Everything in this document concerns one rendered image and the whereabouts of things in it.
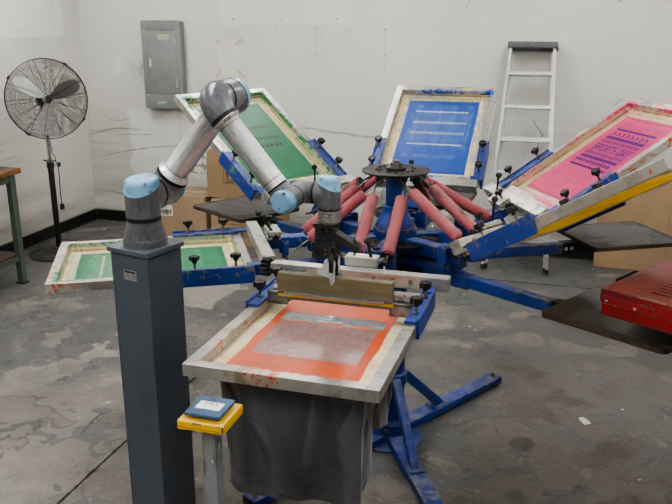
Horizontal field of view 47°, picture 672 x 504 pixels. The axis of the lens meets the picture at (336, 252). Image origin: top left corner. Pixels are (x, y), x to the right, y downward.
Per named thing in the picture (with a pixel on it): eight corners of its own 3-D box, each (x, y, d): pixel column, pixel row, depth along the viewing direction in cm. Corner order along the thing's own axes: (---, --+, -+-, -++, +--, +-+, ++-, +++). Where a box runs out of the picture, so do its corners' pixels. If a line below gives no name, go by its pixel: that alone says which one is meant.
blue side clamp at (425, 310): (418, 339, 252) (419, 319, 250) (403, 338, 253) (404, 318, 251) (435, 308, 279) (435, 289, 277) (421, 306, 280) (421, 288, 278)
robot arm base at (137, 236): (113, 245, 263) (110, 217, 260) (145, 235, 276) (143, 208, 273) (146, 252, 256) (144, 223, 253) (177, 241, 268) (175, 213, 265)
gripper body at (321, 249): (318, 252, 265) (318, 218, 262) (342, 255, 263) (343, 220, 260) (311, 259, 258) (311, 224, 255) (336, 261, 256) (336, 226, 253)
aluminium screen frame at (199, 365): (379, 404, 207) (379, 391, 206) (182, 375, 224) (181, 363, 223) (432, 304, 279) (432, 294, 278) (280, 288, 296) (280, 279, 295)
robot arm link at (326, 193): (320, 173, 258) (344, 175, 255) (320, 205, 261) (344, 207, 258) (312, 178, 250) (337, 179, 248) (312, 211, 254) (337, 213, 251)
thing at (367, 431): (363, 512, 231) (365, 383, 219) (352, 510, 232) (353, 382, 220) (398, 436, 273) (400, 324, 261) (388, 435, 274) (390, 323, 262)
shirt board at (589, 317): (716, 339, 270) (719, 318, 267) (663, 374, 243) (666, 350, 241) (423, 256, 363) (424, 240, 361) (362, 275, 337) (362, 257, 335)
